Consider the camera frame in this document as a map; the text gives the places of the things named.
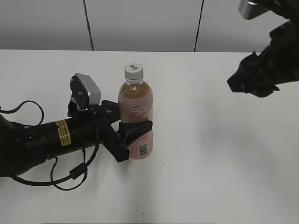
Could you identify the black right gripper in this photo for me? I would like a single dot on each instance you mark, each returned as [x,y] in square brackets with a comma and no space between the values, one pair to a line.
[261,74]

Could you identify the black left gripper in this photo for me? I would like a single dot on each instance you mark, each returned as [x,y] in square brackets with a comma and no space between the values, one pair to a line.
[93,126]

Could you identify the pink label tea bottle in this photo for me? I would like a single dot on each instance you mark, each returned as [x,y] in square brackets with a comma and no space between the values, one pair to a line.
[136,105]

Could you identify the white bottle cap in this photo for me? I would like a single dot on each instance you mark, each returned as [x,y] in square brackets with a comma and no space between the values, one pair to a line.
[134,71]

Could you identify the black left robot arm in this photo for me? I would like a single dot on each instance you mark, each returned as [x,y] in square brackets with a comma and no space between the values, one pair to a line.
[24,147]

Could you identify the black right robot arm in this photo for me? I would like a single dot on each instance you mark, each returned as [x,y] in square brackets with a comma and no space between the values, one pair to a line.
[287,34]

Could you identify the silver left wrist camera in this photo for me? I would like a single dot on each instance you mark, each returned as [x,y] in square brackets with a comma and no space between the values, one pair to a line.
[84,92]

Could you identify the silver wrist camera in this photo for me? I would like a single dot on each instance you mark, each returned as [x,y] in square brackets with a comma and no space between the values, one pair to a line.
[250,9]
[84,92]

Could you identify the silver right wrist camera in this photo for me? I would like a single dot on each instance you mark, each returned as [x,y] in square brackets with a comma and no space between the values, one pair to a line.
[250,9]

